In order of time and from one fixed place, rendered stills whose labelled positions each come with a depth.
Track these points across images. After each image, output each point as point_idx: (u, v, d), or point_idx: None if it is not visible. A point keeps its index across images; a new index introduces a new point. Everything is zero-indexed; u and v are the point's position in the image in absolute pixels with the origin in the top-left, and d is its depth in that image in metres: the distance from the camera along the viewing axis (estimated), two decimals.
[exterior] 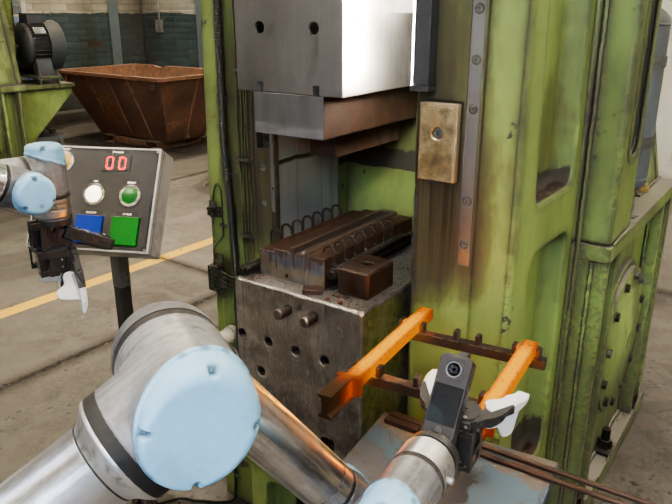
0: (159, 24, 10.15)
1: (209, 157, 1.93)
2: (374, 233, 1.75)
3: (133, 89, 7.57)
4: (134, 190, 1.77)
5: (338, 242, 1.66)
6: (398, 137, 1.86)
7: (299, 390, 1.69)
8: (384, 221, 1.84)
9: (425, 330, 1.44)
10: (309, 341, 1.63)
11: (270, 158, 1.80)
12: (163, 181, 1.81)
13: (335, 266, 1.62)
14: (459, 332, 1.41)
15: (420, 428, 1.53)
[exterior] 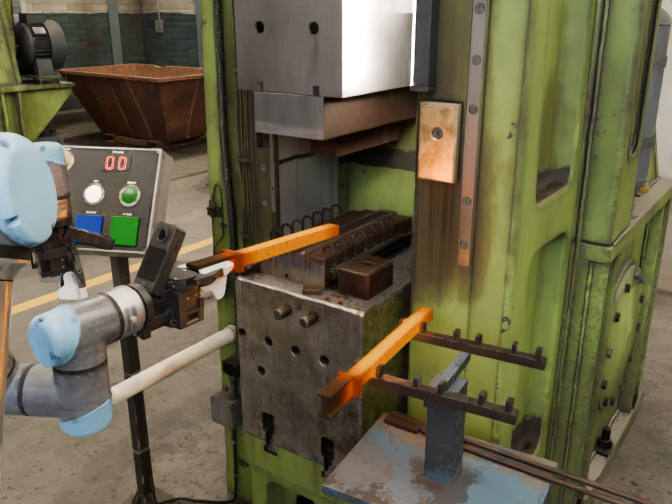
0: (159, 24, 10.15)
1: (209, 157, 1.93)
2: (374, 233, 1.75)
3: (133, 89, 7.57)
4: (134, 190, 1.77)
5: (338, 242, 1.66)
6: (398, 137, 1.86)
7: (299, 390, 1.69)
8: (384, 221, 1.84)
9: (425, 330, 1.44)
10: (309, 341, 1.63)
11: (270, 158, 1.80)
12: (163, 181, 1.81)
13: (335, 266, 1.62)
14: (459, 332, 1.41)
15: (420, 428, 1.53)
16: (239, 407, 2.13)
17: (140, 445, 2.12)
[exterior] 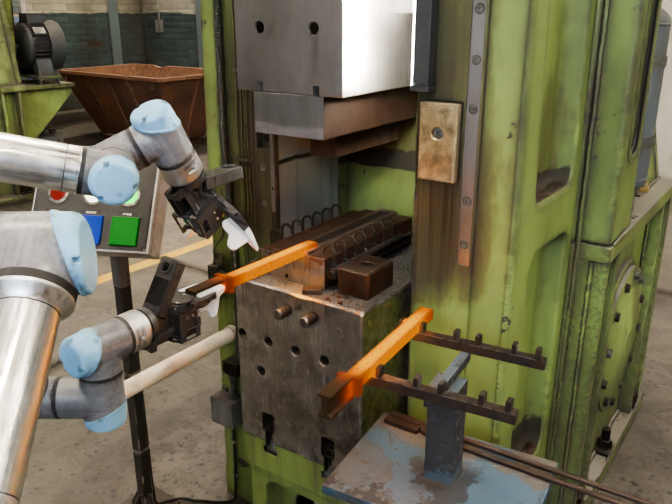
0: (159, 24, 10.15)
1: (209, 157, 1.93)
2: (374, 233, 1.75)
3: (133, 89, 7.57)
4: None
5: (338, 242, 1.66)
6: (398, 137, 1.86)
7: (299, 390, 1.69)
8: (384, 221, 1.84)
9: (425, 330, 1.44)
10: (309, 341, 1.63)
11: (270, 158, 1.80)
12: (163, 181, 1.81)
13: (335, 266, 1.62)
14: (459, 332, 1.41)
15: (420, 428, 1.53)
16: (239, 407, 2.13)
17: (140, 445, 2.12)
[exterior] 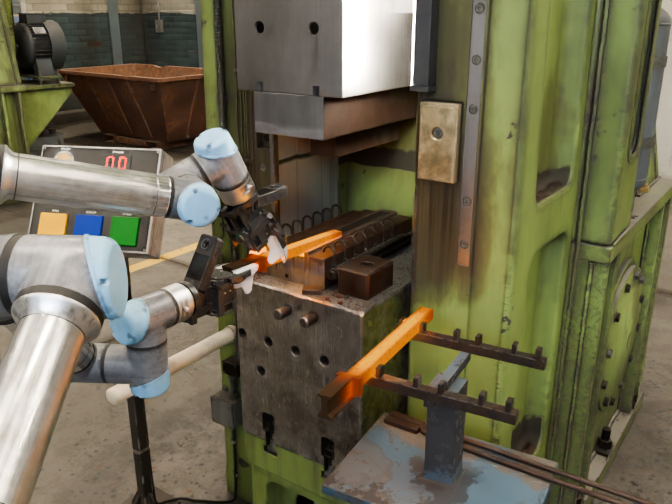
0: (159, 24, 10.15)
1: None
2: (374, 233, 1.75)
3: (133, 89, 7.57)
4: None
5: (338, 242, 1.66)
6: (398, 137, 1.86)
7: (299, 390, 1.69)
8: (384, 221, 1.84)
9: (425, 330, 1.44)
10: (309, 341, 1.63)
11: (270, 158, 1.80)
12: None
13: (335, 266, 1.62)
14: (459, 332, 1.41)
15: (420, 428, 1.53)
16: (239, 407, 2.13)
17: (140, 445, 2.12)
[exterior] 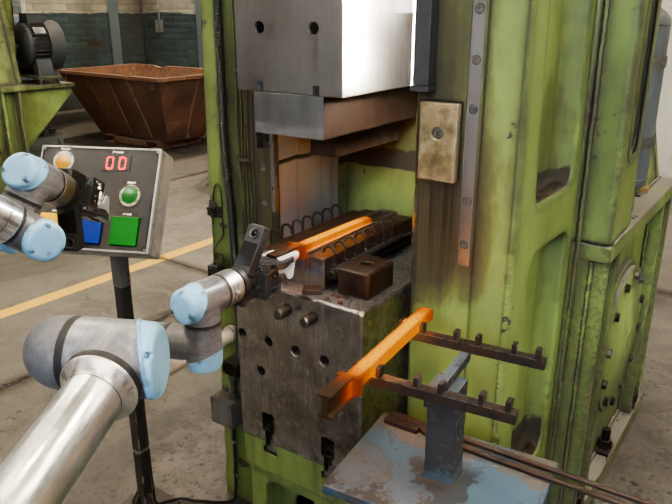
0: (159, 24, 10.15)
1: (209, 157, 1.93)
2: (374, 233, 1.75)
3: (133, 89, 7.57)
4: (134, 190, 1.77)
5: (338, 242, 1.66)
6: (398, 137, 1.86)
7: (299, 390, 1.69)
8: (384, 221, 1.84)
9: (425, 330, 1.44)
10: (309, 341, 1.63)
11: (270, 158, 1.80)
12: (163, 181, 1.81)
13: (335, 266, 1.62)
14: (459, 332, 1.41)
15: (420, 428, 1.53)
16: (239, 407, 2.13)
17: (140, 445, 2.12)
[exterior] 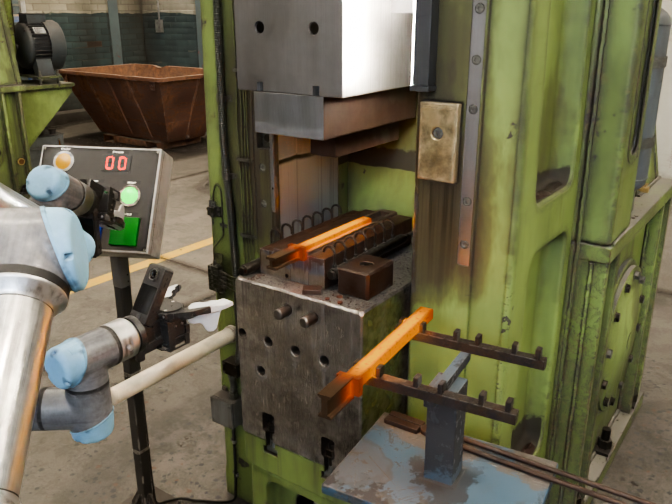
0: (159, 24, 10.15)
1: (209, 157, 1.93)
2: (374, 233, 1.75)
3: (133, 89, 7.57)
4: (134, 190, 1.77)
5: (338, 242, 1.66)
6: (398, 137, 1.86)
7: (299, 390, 1.69)
8: (384, 221, 1.84)
9: (425, 330, 1.44)
10: (309, 341, 1.63)
11: (270, 158, 1.80)
12: (163, 181, 1.81)
13: (335, 266, 1.62)
14: (459, 332, 1.41)
15: (420, 428, 1.53)
16: (239, 407, 2.13)
17: (140, 445, 2.12)
